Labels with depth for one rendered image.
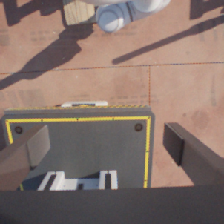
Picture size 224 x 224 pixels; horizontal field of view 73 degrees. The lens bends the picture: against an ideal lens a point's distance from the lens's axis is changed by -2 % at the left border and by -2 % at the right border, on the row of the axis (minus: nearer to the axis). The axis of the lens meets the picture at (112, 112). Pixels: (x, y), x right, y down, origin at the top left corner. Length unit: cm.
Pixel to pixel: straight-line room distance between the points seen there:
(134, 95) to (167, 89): 21
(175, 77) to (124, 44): 37
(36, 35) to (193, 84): 100
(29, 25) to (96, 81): 50
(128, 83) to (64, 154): 56
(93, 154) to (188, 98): 71
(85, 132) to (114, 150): 16
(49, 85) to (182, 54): 84
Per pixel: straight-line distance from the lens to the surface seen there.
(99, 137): 73
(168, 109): 109
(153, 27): 105
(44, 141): 17
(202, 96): 117
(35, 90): 110
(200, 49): 114
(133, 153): 78
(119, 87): 99
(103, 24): 63
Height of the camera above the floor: 99
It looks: 75 degrees down
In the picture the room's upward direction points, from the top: 176 degrees clockwise
